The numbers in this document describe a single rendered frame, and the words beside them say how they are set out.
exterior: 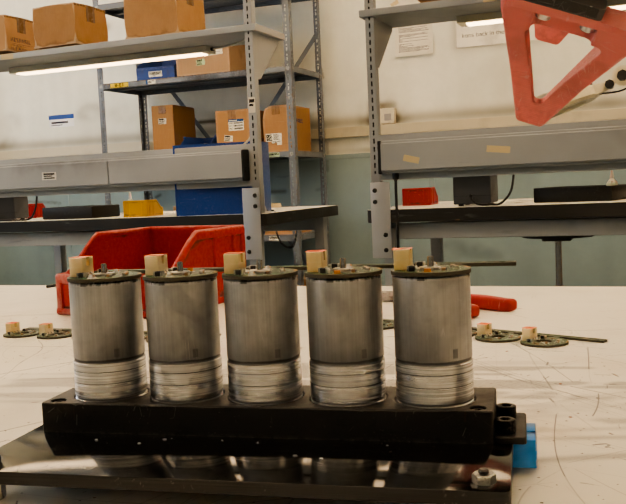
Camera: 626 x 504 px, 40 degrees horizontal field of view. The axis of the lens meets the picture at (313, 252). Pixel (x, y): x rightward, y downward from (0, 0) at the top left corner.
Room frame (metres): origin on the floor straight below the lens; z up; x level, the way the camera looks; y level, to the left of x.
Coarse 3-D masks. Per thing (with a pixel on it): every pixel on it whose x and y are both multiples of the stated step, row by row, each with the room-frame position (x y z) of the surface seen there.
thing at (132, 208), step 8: (128, 200) 3.12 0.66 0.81; (136, 200) 3.07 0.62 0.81; (144, 200) 3.05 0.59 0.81; (152, 200) 3.09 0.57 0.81; (128, 208) 3.08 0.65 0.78; (136, 208) 3.07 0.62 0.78; (144, 208) 3.06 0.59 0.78; (152, 208) 3.09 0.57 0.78; (160, 208) 3.15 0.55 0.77; (128, 216) 3.08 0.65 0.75; (136, 216) 3.07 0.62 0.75; (144, 216) 3.06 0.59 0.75
